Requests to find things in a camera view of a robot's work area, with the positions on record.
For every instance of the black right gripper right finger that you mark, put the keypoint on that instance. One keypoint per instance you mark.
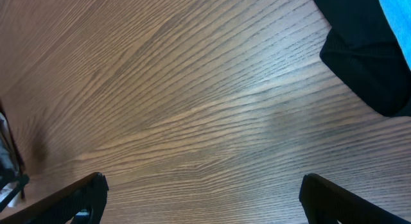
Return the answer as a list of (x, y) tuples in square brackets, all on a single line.
[(325, 202)]

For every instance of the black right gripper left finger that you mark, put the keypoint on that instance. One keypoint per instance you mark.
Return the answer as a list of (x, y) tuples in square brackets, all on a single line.
[(81, 202)]

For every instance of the black garment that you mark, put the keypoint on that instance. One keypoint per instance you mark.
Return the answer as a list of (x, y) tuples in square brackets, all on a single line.
[(362, 51)]

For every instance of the light blue t-shirt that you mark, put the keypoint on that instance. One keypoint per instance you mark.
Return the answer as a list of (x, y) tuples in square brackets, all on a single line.
[(397, 14)]

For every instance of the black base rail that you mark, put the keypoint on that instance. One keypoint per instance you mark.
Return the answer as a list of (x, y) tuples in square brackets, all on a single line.
[(13, 177)]

